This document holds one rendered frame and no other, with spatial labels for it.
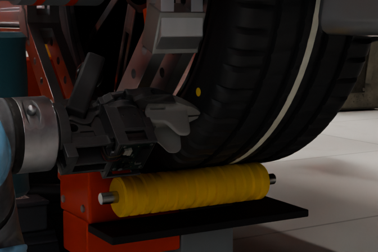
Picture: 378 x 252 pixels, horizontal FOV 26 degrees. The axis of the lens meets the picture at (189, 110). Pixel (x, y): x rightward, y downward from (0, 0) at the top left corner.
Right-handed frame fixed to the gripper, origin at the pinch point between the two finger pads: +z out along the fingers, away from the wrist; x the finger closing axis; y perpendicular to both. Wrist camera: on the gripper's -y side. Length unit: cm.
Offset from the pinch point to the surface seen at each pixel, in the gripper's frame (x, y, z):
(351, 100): -347, -268, 407
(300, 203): -169, -79, 154
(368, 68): -325, -285, 422
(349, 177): -194, -103, 210
